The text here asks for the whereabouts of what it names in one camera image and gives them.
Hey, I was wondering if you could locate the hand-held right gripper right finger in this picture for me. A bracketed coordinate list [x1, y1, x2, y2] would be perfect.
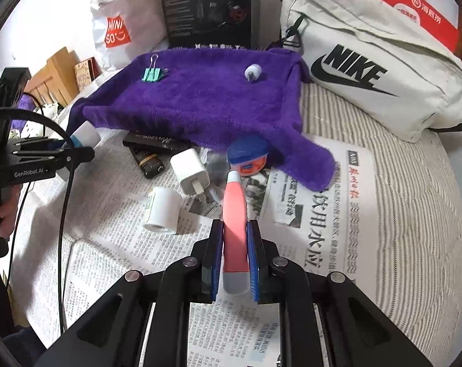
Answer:
[247, 220, 434, 367]

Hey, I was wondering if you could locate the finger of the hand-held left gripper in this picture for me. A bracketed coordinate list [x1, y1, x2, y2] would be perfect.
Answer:
[11, 146, 96, 169]
[15, 136, 77, 150]

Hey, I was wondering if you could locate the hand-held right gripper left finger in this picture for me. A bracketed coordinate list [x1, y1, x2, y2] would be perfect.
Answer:
[34, 220, 226, 367]

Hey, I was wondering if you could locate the white tube with blue band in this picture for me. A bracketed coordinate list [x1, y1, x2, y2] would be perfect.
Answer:
[59, 120, 102, 182]

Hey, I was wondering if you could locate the pink tube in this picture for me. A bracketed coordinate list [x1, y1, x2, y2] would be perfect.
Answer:
[221, 171, 251, 295]

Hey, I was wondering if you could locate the black tube with gold print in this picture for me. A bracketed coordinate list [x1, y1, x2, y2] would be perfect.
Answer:
[134, 149, 167, 178]

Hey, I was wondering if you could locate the white cylindrical bottle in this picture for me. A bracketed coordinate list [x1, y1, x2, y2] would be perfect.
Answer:
[141, 187, 183, 235]

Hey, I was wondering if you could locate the long black tube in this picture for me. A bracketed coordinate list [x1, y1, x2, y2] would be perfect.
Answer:
[123, 132, 195, 151]

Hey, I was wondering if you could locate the small clear bottle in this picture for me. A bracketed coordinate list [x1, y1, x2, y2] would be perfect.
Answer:
[206, 151, 229, 184]

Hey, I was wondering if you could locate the white charger plug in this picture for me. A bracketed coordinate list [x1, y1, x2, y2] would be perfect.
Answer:
[170, 148, 211, 201]

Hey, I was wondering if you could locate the blue lidded jar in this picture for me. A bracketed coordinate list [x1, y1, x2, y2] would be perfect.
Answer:
[227, 136, 272, 178]

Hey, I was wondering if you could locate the person's left hand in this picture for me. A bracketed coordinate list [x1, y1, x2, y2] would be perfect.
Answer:
[0, 185, 21, 238]

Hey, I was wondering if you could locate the newspaper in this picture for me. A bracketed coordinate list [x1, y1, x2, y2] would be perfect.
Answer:
[4, 130, 380, 367]

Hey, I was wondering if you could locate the brown patterned box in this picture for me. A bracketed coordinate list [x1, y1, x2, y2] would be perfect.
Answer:
[74, 57, 102, 88]

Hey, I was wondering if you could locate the green binder clip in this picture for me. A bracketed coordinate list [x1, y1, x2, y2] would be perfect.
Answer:
[141, 55, 170, 83]

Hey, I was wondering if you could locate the purple towel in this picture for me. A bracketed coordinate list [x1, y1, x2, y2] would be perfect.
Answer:
[68, 48, 336, 192]

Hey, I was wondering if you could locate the white shopping bag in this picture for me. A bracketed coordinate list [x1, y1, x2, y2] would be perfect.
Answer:
[88, 0, 171, 71]

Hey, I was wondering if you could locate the striped bed cover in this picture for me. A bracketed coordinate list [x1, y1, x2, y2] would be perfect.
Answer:
[55, 71, 462, 356]

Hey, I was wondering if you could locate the person's dark clothing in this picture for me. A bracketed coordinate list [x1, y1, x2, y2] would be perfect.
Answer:
[0, 260, 46, 367]

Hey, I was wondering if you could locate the black product box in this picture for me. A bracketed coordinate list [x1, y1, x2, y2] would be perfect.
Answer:
[158, 0, 252, 50]

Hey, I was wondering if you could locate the small white cap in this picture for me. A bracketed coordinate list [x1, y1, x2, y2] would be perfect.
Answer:
[244, 64, 263, 82]

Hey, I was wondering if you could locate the white sling bag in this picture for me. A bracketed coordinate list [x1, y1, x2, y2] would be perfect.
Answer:
[279, 0, 462, 144]

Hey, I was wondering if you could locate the large red box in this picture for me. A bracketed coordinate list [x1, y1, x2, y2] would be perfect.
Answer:
[366, 0, 461, 52]

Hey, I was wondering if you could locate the thin black cable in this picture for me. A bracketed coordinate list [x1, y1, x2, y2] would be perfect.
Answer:
[4, 181, 37, 285]

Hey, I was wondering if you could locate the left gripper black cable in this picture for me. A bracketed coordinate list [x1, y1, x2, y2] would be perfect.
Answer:
[0, 108, 74, 335]

